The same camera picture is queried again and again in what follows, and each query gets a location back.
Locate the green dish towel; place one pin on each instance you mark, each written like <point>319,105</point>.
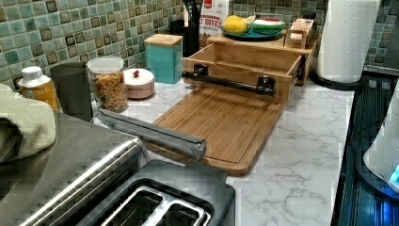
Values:
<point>28,126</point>

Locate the black utensil holder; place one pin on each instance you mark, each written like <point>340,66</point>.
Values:
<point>190,32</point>

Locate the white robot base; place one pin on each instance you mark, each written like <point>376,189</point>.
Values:
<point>382,158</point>

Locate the dark grey cup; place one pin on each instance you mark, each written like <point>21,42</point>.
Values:
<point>72,89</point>

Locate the wooden drawer with black handle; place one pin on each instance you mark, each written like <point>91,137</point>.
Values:
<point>265,74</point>

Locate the black two-slot toaster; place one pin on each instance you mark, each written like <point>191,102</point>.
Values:
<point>166,194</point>

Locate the teal plate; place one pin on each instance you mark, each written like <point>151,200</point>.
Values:
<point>252,35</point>

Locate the clear jar of pasta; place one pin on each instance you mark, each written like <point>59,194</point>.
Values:
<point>108,81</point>

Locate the wooden drawer cabinet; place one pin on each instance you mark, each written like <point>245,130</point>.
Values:
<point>269,42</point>

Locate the teal canister with wooden lid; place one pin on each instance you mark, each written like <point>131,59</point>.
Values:
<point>164,57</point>

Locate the white capped yellow bottle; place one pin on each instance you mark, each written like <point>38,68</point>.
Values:
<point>36,85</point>

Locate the stainless steel toaster oven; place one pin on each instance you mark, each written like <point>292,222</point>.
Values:
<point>62,184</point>

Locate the small wooden box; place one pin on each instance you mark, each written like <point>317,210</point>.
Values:
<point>300,34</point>

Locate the cereal box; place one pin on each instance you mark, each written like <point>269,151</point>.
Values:
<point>212,16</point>

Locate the black paper towel holder base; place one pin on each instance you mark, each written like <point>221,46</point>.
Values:
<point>323,82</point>

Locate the white paper towel roll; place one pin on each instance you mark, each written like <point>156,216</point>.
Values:
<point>346,37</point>

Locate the yellow toy fruit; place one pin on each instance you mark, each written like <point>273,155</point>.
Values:
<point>235,25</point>

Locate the pink ceramic lidded dish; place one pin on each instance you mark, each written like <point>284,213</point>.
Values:
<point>139,83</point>

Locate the toy watermelon slice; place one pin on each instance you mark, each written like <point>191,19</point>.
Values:
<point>267,25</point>

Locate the bamboo cutting board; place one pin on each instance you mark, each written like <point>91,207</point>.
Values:
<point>234,127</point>

